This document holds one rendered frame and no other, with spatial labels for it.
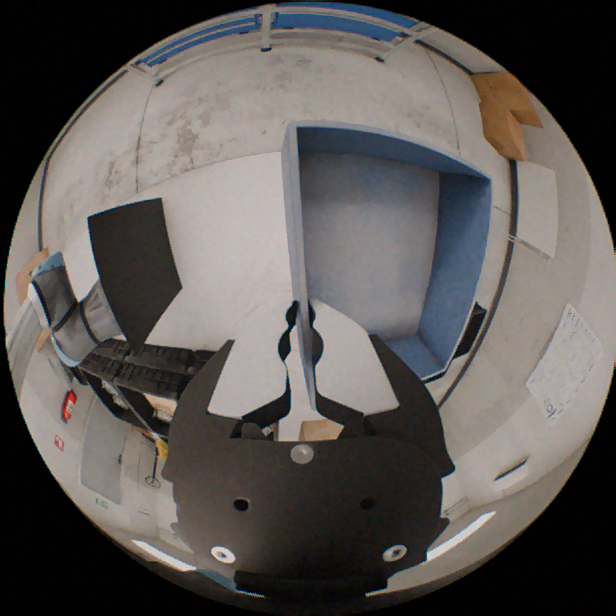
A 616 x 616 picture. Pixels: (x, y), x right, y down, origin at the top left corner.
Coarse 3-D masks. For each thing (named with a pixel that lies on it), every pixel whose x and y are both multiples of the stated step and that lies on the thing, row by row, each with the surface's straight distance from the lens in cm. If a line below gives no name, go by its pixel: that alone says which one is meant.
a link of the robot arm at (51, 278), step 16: (32, 272) 53; (48, 272) 49; (64, 272) 52; (32, 288) 49; (48, 288) 48; (64, 288) 51; (32, 304) 49; (48, 304) 48; (64, 304) 50; (16, 320) 49; (32, 320) 48; (48, 320) 49; (16, 336) 48; (32, 336) 48; (16, 352) 47; (32, 352) 51; (16, 368) 47; (16, 384) 48
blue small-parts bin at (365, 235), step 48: (288, 144) 9; (336, 144) 13; (384, 144) 13; (432, 144) 13; (288, 192) 11; (336, 192) 16; (384, 192) 18; (432, 192) 21; (480, 192) 19; (288, 240) 14; (336, 240) 17; (384, 240) 18; (432, 240) 22; (480, 240) 18; (336, 288) 18; (384, 288) 20; (432, 288) 23; (384, 336) 24; (432, 336) 24
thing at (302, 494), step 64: (256, 448) 6; (320, 448) 6; (384, 448) 6; (192, 512) 6; (256, 512) 6; (320, 512) 5; (384, 512) 6; (256, 576) 6; (320, 576) 6; (384, 576) 6
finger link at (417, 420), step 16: (368, 336) 9; (384, 352) 9; (384, 368) 8; (400, 368) 8; (400, 384) 8; (416, 384) 8; (400, 400) 7; (416, 400) 7; (432, 400) 8; (368, 416) 7; (384, 416) 7; (400, 416) 7; (416, 416) 7; (432, 416) 7; (368, 432) 7; (384, 432) 7; (400, 432) 7; (416, 432) 7; (432, 432) 7; (432, 448) 7; (448, 464) 7
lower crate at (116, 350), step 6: (102, 342) 104; (108, 342) 102; (114, 342) 98; (120, 342) 96; (126, 342) 94; (96, 348) 101; (102, 348) 101; (108, 348) 98; (114, 348) 95; (120, 348) 92; (126, 348) 91; (102, 354) 96; (108, 354) 92; (114, 354) 90; (120, 354) 88; (126, 354) 89
